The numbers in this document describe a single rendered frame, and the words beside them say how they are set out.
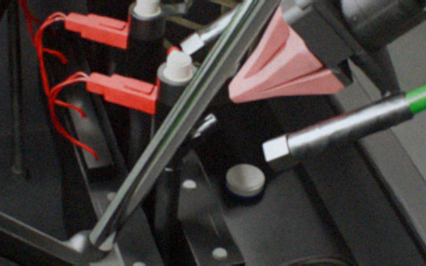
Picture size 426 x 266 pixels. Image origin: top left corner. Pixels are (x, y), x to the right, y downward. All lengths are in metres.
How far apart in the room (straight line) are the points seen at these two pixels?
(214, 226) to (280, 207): 0.25
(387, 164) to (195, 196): 0.20
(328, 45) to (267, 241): 0.41
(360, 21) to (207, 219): 0.25
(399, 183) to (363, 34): 0.30
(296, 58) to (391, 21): 0.06
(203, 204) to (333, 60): 0.23
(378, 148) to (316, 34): 0.34
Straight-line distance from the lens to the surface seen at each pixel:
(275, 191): 1.04
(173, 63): 0.67
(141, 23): 0.74
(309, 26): 0.61
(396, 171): 0.92
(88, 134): 0.84
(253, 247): 0.98
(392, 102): 0.59
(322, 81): 0.63
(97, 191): 0.81
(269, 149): 0.61
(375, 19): 0.62
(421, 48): 2.82
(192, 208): 0.80
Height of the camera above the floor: 1.54
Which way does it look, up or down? 40 degrees down
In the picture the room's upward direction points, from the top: 7 degrees clockwise
